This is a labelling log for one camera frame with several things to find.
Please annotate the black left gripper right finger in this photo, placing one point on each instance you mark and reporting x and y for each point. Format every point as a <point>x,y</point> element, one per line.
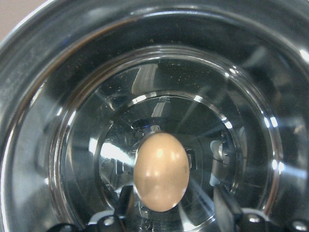
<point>227,211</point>

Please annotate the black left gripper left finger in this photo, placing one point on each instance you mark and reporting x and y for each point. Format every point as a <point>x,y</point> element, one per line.
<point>125,203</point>

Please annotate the beige egg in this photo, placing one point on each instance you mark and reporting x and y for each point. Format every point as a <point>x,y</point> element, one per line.
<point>161,172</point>

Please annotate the pale green electric pot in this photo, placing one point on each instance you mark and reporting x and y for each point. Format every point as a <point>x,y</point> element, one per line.
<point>83,82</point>

